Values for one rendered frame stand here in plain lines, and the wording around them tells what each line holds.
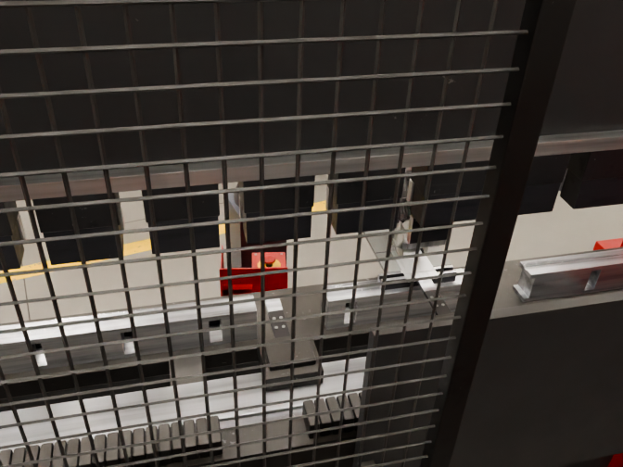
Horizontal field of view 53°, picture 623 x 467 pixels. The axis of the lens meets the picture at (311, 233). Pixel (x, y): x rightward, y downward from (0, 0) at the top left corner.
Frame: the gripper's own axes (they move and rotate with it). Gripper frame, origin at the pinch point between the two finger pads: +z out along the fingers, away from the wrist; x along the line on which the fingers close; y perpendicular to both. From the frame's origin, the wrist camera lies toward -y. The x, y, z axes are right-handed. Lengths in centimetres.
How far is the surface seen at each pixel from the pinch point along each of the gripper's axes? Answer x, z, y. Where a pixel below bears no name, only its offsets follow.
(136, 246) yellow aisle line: -80, -24, -187
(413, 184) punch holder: -4.3, -15.2, 17.6
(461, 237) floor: 95, -9, -169
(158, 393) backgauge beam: -65, 23, 22
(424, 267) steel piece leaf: 1.9, 4.1, 2.4
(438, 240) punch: 2.9, -2.0, 10.8
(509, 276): 32.4, 9.7, -10.7
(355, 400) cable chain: -29, 27, 36
